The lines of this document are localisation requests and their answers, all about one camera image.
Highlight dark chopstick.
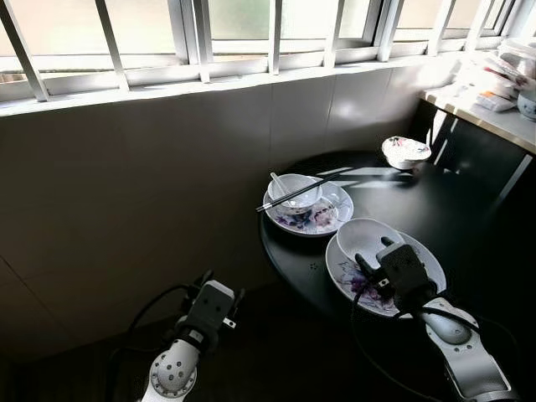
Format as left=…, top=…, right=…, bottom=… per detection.
left=257, top=176, right=333, bottom=213
left=255, top=173, right=332, bottom=210

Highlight white ceramic spoon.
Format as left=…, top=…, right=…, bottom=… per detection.
left=269, top=172, right=290, bottom=195

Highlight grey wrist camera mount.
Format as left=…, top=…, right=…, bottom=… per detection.
left=184, top=281, right=238, bottom=336
left=384, top=243, right=438, bottom=309

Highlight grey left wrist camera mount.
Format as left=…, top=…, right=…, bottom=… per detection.
left=184, top=281, right=238, bottom=336

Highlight black round table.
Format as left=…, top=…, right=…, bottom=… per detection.
left=260, top=149, right=536, bottom=336

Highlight white floral plate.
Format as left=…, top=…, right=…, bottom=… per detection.
left=263, top=180, right=355, bottom=239
left=325, top=230, right=447, bottom=320

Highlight white barred window frame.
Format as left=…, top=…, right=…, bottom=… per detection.
left=0, top=0, right=536, bottom=106

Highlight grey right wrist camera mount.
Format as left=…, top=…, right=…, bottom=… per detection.
left=384, top=243, right=438, bottom=309

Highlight white ceramic bowl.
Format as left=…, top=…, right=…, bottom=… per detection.
left=336, top=218, right=406, bottom=268
left=268, top=173, right=324, bottom=213

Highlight small floral bowl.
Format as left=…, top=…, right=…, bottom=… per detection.
left=382, top=136, right=433, bottom=171

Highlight light stone side counter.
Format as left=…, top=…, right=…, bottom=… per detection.
left=421, top=84, right=536, bottom=156

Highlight white food packets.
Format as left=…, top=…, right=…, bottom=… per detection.
left=456, top=59, right=520, bottom=114

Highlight blue and white bowl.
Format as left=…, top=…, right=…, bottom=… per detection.
left=517, top=88, right=536, bottom=121

